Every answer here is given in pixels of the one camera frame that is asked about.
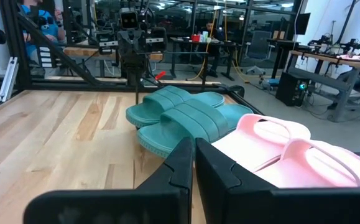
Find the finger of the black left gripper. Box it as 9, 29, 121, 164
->
117, 29, 132, 63
131, 29, 147, 63

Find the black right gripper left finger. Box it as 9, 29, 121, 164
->
23, 136, 196, 224

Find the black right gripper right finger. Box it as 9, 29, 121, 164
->
195, 138, 360, 224

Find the pink rubber slide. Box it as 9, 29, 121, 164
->
211, 113, 312, 172
253, 138, 360, 189

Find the green rubber slide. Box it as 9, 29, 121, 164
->
125, 85, 226, 129
136, 98, 254, 159

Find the wooden top workbench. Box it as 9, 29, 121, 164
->
286, 49, 360, 123
62, 46, 164, 62

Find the black table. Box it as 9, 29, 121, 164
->
170, 37, 243, 82

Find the person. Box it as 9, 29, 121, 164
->
21, 0, 67, 63
198, 19, 221, 78

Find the black box with white labels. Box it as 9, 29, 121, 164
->
36, 44, 53, 70

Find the grey office chair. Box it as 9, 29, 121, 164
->
246, 30, 272, 76

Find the black computer tower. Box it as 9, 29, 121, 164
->
275, 72, 308, 108

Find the silver aluminium extrusion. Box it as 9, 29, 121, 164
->
0, 56, 20, 103

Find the black monitor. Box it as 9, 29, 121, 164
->
294, 12, 312, 36

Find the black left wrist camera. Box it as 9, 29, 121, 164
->
118, 7, 140, 31

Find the yellow cable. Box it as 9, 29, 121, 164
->
195, 9, 249, 83

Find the black frame bracket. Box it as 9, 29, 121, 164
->
229, 84, 246, 98

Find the black aluminium table frame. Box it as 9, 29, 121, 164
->
0, 0, 264, 116

